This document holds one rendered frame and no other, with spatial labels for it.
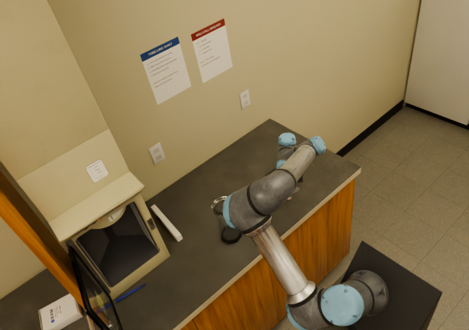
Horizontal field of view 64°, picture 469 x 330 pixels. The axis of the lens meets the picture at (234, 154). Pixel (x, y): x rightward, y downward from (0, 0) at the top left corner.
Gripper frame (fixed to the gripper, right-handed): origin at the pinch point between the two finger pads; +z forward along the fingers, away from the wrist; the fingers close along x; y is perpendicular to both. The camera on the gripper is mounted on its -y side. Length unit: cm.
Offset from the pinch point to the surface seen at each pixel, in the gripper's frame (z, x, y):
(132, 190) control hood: -50, -24, -61
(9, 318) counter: 7, -24, -136
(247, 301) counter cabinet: 41, -28, -33
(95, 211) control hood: -50, -30, -74
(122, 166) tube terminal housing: -53, -14, -63
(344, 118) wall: 60, 114, 81
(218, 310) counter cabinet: 27, -36, -46
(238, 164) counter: 7.2, 36.4, -18.6
